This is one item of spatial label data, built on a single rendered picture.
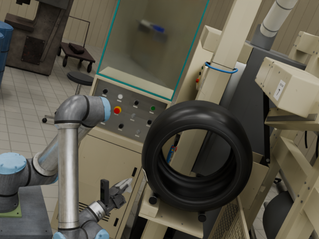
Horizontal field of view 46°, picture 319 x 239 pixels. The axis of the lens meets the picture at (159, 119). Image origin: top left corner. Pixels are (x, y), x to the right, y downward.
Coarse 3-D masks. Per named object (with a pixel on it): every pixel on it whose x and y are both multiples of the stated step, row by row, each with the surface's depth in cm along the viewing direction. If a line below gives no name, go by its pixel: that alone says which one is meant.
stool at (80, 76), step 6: (72, 72) 468; (78, 72) 479; (72, 78) 450; (78, 78) 452; (84, 78) 462; (90, 78) 471; (78, 84) 467; (84, 84) 454; (90, 84) 456; (78, 90) 469; (42, 120) 467
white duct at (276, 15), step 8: (280, 0) 236; (288, 0) 233; (296, 0) 233; (272, 8) 244; (280, 8) 239; (288, 8) 237; (272, 16) 246; (280, 16) 243; (264, 24) 255; (272, 24) 250; (280, 24) 250; (264, 32) 258; (272, 32) 256
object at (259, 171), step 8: (256, 160) 240; (256, 168) 222; (264, 168) 222; (256, 176) 223; (264, 176) 223; (248, 184) 225; (256, 184) 225; (248, 192) 227; (256, 192) 226; (248, 200) 228; (248, 208) 230
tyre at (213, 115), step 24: (168, 120) 188; (192, 120) 184; (216, 120) 184; (144, 144) 195; (240, 144) 185; (144, 168) 196; (168, 168) 222; (240, 168) 188; (168, 192) 195; (192, 192) 221; (216, 192) 215; (240, 192) 196
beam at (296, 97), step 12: (264, 60) 206; (264, 72) 196; (276, 72) 174; (288, 72) 158; (300, 72) 183; (264, 84) 187; (276, 84) 167; (288, 84) 152; (300, 84) 152; (312, 84) 151; (288, 96) 154; (300, 96) 153; (312, 96) 153; (288, 108) 155; (300, 108) 155; (312, 108) 154
